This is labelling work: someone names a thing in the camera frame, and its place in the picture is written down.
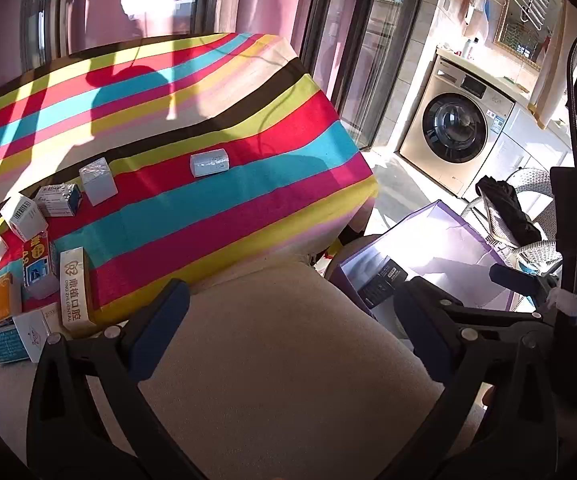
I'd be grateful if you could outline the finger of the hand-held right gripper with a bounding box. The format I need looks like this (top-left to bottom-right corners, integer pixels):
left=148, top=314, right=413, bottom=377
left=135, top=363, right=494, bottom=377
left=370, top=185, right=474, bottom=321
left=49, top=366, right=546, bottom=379
left=406, top=276, right=557, bottom=335
left=489, top=261, right=562, bottom=311

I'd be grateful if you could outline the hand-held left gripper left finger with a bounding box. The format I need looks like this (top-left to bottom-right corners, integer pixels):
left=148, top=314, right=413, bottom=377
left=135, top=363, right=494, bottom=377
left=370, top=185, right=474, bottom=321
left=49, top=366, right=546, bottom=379
left=27, top=279, right=204, bottom=480

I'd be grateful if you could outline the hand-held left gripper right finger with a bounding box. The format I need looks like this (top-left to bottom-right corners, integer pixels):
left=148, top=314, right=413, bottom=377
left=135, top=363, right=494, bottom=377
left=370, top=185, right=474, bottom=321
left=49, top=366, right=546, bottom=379
left=383, top=285, right=574, bottom=480

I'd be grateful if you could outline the black packet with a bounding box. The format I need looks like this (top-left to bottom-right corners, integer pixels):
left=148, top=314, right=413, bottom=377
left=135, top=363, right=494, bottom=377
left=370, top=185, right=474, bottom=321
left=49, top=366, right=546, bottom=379
left=357, top=257, right=409, bottom=309

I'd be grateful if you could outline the purple storage box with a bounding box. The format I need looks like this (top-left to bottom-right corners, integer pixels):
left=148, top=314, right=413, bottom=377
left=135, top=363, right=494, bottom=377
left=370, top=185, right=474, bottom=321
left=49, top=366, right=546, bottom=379
left=341, top=199, right=522, bottom=323

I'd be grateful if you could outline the long white gold-print box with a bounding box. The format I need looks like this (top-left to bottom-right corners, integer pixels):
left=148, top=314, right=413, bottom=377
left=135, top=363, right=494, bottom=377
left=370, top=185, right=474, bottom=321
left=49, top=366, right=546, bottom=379
left=59, top=247, right=94, bottom=337

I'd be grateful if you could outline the red and orange medicine box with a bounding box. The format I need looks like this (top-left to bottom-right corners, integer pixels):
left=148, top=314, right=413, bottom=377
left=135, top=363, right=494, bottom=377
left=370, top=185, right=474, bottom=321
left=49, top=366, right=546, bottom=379
left=22, top=230, right=60, bottom=301

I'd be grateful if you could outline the teal medicine box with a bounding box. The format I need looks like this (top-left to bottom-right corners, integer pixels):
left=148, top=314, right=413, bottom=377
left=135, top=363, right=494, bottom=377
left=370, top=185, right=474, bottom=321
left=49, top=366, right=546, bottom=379
left=0, top=325, right=32, bottom=364

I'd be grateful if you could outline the white cube-shaped box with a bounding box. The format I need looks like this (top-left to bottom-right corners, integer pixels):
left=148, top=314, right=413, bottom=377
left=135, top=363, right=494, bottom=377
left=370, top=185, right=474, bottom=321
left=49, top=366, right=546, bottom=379
left=79, top=158, right=118, bottom=206

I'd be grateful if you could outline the small white oblong box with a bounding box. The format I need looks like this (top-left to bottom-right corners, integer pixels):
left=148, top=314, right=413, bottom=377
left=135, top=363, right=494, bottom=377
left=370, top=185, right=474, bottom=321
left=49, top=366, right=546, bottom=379
left=190, top=150, right=230, bottom=179

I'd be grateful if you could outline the white barcode medicine box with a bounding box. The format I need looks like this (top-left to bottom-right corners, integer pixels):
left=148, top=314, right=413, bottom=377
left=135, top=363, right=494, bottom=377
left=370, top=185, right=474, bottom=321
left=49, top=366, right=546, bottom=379
left=0, top=193, right=48, bottom=242

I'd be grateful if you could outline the black cloth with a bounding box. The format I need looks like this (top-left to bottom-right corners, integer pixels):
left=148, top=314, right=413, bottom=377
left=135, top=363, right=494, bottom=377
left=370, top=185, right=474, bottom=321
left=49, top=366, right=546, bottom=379
left=476, top=176, right=542, bottom=246

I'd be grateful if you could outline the grey wicker chair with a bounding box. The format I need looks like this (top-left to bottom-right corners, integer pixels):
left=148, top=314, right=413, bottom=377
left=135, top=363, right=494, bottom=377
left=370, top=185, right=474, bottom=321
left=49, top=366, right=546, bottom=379
left=461, top=167, right=567, bottom=273

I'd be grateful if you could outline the gold front-load washing machine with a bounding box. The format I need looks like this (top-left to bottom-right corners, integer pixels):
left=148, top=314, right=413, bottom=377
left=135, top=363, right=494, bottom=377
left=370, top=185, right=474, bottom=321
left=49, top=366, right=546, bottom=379
left=399, top=60, right=517, bottom=197

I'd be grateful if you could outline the beige hanging garment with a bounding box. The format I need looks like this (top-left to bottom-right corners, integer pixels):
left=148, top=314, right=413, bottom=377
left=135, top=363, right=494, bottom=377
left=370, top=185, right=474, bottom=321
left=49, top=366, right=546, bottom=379
left=529, top=0, right=577, bottom=128

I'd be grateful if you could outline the striped colourful tablecloth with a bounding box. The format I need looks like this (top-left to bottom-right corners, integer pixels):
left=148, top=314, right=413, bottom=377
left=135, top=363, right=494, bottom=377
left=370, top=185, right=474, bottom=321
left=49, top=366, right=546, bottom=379
left=0, top=32, right=379, bottom=366

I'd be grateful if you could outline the white strap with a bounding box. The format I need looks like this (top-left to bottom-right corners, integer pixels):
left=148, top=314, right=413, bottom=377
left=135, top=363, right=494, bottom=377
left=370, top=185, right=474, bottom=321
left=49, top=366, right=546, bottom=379
left=547, top=289, right=577, bottom=317

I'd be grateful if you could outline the wire drying rack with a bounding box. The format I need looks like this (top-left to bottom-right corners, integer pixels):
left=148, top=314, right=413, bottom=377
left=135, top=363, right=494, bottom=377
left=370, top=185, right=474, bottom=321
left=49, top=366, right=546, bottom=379
left=493, top=0, right=567, bottom=68

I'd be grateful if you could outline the dark sliding door frame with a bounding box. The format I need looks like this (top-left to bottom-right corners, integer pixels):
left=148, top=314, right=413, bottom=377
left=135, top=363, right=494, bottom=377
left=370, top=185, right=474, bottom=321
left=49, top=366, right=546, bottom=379
left=299, top=0, right=432, bottom=153

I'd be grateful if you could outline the dark window frame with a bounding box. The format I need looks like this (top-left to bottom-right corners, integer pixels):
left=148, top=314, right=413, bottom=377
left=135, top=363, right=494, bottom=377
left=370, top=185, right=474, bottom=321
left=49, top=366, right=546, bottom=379
left=18, top=0, right=229, bottom=73

